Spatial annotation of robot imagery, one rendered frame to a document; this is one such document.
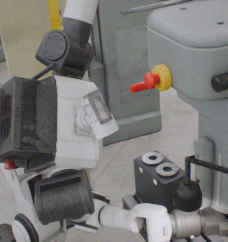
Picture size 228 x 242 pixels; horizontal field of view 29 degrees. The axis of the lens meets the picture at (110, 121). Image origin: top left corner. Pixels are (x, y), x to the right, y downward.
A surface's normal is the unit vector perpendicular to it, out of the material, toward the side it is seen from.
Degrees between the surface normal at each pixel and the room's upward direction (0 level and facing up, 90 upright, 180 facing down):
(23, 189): 81
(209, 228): 90
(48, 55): 61
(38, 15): 90
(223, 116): 90
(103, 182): 0
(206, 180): 90
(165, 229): 68
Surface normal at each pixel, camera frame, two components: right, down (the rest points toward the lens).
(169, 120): -0.08, -0.87
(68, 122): 0.56, -0.20
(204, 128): -0.91, 0.26
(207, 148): 0.40, 0.42
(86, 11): 0.56, 0.22
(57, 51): -0.44, -0.02
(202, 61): -0.27, 0.49
